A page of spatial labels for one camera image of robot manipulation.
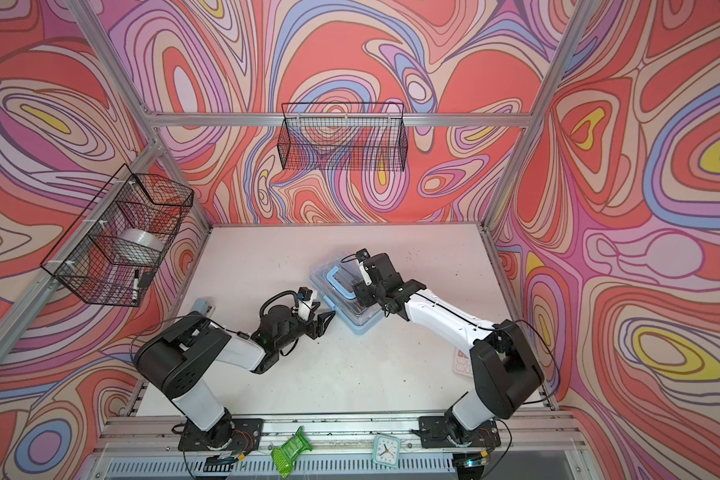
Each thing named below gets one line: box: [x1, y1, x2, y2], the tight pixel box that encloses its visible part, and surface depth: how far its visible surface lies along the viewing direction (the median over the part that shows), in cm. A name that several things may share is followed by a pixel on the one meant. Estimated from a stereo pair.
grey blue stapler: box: [191, 298, 209, 315], surface depth 93 cm
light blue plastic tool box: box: [309, 258, 384, 335], surface depth 90 cm
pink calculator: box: [453, 348, 473, 378], surface depth 86 cm
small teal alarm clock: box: [372, 434, 400, 469], surface depth 71 cm
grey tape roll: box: [118, 229, 164, 252], surface depth 75 cm
